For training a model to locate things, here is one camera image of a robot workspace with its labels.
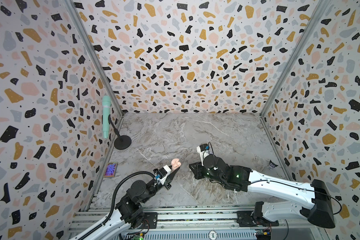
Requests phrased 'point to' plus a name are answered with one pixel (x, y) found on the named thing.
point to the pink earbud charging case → (176, 164)
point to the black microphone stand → (123, 142)
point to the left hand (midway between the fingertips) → (178, 164)
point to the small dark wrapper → (272, 165)
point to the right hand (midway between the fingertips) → (188, 165)
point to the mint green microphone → (106, 100)
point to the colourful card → (110, 170)
